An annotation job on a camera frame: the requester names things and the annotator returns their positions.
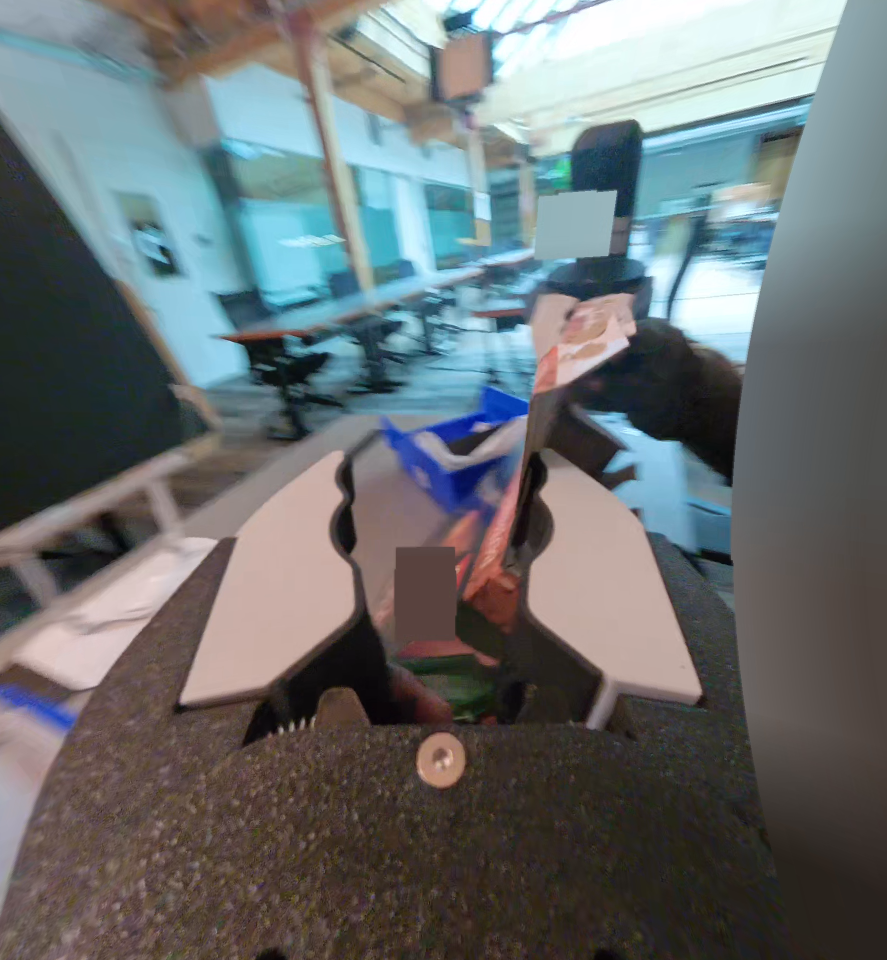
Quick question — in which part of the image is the black orchid lego box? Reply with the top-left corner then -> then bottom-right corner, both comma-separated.
372,292 -> 640,725

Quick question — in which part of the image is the black office chair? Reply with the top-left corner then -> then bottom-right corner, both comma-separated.
217,288 -> 343,444

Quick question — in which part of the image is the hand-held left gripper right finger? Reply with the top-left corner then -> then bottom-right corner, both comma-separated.
520,448 -> 705,732

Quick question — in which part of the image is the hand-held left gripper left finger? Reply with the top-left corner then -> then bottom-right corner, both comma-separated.
178,450 -> 364,710

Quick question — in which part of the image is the light stand with panel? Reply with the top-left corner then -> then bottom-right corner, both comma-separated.
428,30 -> 499,249

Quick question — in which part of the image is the white panel foot plate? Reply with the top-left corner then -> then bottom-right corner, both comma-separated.
0,450 -> 221,693

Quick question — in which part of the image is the heap of white paper bags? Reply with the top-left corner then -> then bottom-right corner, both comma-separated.
421,418 -> 521,468

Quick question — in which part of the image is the wooden table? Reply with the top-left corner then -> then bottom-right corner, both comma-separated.
218,266 -> 490,395

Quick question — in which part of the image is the black phone icon sign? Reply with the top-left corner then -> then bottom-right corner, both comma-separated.
113,191 -> 187,280

